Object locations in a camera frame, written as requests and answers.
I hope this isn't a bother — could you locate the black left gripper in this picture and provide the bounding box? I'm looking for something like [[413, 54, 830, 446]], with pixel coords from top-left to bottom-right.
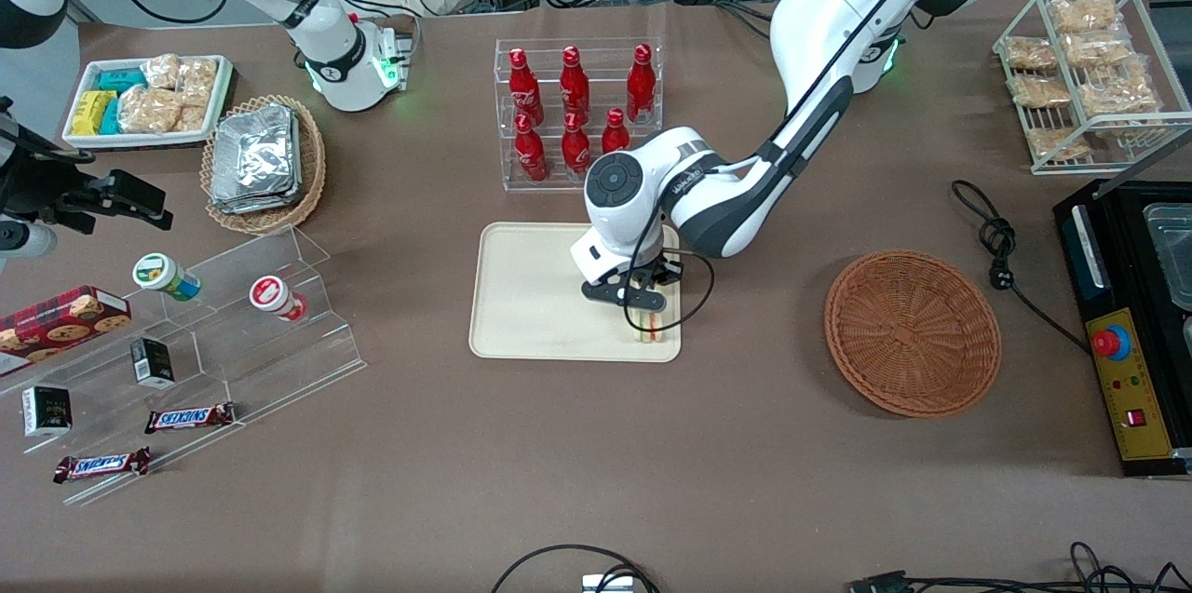
[[625, 250, 686, 335]]

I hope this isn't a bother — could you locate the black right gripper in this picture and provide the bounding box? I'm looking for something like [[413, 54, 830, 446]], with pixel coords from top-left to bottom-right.
[[0, 137, 175, 236]]

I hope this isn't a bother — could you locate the triangular sandwich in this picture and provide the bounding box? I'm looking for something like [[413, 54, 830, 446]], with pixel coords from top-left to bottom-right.
[[627, 310, 674, 345]]

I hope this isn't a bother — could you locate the beige plastic serving tray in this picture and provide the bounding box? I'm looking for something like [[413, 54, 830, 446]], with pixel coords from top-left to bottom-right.
[[468, 222, 683, 363]]

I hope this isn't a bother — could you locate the white rectangular snack tray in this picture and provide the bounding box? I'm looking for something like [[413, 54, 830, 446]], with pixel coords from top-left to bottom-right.
[[61, 55, 235, 150]]

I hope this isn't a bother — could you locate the light woven wicker basket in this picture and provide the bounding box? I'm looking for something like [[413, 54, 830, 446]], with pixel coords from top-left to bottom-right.
[[200, 94, 327, 236]]

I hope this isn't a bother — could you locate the round brown wicker basket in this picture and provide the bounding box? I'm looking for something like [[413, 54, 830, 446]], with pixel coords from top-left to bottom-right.
[[823, 249, 1004, 419]]

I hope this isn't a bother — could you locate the green lid snack cup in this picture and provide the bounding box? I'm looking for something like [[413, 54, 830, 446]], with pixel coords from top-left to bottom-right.
[[131, 252, 202, 302]]

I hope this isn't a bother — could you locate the yellow snack pack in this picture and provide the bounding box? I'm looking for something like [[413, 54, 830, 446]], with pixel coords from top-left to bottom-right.
[[72, 90, 117, 137]]

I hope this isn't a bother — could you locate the silver foil packs stack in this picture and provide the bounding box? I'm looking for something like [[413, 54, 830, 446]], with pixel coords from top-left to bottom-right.
[[210, 103, 304, 215]]

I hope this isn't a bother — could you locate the red cookie box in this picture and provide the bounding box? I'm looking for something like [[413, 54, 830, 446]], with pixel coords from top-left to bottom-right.
[[0, 285, 132, 378]]

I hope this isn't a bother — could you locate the red lid snack cup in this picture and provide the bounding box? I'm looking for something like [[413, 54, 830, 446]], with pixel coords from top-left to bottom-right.
[[249, 275, 308, 323]]

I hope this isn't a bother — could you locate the clear acrylic bottle rack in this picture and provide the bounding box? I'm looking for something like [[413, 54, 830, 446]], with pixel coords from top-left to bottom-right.
[[494, 37, 663, 194]]

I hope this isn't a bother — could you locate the red cola bottle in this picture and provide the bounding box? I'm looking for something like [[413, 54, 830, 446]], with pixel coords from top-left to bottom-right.
[[560, 46, 591, 124], [626, 44, 657, 124], [508, 47, 545, 127], [514, 114, 550, 183], [602, 108, 632, 156], [561, 112, 592, 181]]

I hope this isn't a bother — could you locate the clear acrylic stepped display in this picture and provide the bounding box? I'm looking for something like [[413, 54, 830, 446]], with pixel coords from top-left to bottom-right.
[[0, 222, 369, 507]]

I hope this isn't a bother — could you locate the snickers chocolate bar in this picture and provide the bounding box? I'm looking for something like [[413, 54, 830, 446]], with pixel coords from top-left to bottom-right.
[[53, 447, 152, 484], [144, 402, 237, 435]]

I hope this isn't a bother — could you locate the small black white-edged box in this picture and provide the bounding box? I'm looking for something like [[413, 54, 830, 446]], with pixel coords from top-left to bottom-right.
[[21, 384, 73, 438]]

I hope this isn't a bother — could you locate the clear bag of rice snacks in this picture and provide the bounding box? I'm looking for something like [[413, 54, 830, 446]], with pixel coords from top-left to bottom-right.
[[1048, 0, 1122, 34], [1006, 36, 1059, 72], [1078, 76, 1161, 120], [1027, 128, 1091, 162], [1062, 33, 1133, 69], [1010, 74, 1073, 109]]

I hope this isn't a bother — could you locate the black appliance housing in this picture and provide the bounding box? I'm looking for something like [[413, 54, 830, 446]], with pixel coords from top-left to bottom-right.
[[1053, 176, 1192, 479]]

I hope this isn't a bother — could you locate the yellow control panel red button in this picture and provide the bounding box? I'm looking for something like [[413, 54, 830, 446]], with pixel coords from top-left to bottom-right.
[[1088, 309, 1176, 464]]

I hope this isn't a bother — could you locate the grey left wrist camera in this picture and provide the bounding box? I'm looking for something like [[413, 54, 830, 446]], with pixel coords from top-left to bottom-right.
[[581, 279, 668, 313]]

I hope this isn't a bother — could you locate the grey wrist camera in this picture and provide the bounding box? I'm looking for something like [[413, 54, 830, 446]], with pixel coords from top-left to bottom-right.
[[0, 219, 59, 261], [581, 279, 668, 313]]

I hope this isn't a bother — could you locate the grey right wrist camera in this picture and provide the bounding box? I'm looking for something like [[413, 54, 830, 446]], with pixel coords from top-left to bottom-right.
[[0, 219, 59, 261]]

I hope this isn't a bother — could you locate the black looped table-edge cable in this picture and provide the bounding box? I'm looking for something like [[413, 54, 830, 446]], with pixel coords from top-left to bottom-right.
[[491, 544, 660, 593]]

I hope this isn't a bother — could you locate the black cable bundle with connector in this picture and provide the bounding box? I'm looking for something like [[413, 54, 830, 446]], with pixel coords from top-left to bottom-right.
[[849, 541, 1192, 593]]

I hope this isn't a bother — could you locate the black power cable with plug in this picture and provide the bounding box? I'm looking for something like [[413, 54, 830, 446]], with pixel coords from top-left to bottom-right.
[[950, 180, 1092, 354]]

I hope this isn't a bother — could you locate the white wire rack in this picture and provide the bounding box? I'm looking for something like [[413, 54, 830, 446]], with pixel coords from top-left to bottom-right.
[[992, 0, 1192, 177]]

